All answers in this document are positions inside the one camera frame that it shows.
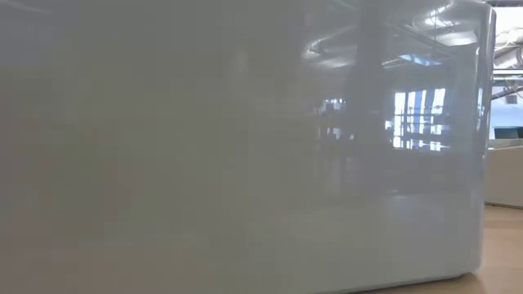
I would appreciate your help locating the dark background screen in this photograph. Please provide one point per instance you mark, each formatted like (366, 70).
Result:
(508, 133)

